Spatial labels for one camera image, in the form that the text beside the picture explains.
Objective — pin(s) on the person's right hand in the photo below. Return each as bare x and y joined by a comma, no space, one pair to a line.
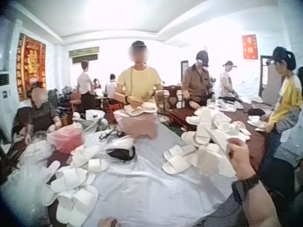
241,160

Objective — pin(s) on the person's left hand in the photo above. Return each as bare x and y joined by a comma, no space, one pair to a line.
107,222

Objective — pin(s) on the person's right fingers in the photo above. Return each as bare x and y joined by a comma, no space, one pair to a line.
234,144

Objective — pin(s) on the white disposable slipper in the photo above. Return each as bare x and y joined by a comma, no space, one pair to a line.
213,160
182,150
176,164

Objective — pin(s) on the dark red table cloth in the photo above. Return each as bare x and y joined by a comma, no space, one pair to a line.
256,144

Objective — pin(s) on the pile of white slippers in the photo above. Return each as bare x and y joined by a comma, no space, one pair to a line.
71,182
210,125

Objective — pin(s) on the black bag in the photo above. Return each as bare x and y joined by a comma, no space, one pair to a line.
256,111

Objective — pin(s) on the row of white slippers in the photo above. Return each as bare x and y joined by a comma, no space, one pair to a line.
227,104

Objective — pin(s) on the black wrist band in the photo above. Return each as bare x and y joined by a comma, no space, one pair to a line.
246,186

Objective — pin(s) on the carved dark wooden chair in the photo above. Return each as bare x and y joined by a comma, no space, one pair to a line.
174,99

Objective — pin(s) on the white table sheet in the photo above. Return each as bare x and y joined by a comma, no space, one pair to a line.
146,189

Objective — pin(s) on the red paper poster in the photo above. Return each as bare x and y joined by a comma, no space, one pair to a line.
249,46

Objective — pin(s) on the pink box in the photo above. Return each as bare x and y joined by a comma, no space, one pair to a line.
137,125

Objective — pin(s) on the black pouch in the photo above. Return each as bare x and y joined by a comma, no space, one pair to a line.
122,153

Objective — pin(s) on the black scissors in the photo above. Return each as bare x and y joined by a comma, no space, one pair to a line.
111,134

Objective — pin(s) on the clear plastic bag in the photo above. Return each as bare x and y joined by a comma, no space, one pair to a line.
91,120

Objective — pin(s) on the red plastic bag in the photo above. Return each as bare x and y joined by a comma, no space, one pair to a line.
66,138

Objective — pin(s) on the green gold door sign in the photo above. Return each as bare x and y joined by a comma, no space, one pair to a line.
84,53

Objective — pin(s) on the heap of bags and clutter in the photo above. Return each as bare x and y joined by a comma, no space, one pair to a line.
64,99

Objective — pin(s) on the heap of clear plastic bags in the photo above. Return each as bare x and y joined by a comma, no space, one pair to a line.
33,160

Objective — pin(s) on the white standing air conditioner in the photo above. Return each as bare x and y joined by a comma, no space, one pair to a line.
5,106

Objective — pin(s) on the dark wooden door frame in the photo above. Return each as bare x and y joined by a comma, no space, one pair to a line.
264,75

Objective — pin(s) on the dark framed wall panel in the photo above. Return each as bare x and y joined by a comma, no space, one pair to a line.
184,71

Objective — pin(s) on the red gold wall hanging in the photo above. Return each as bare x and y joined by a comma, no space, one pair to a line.
32,68

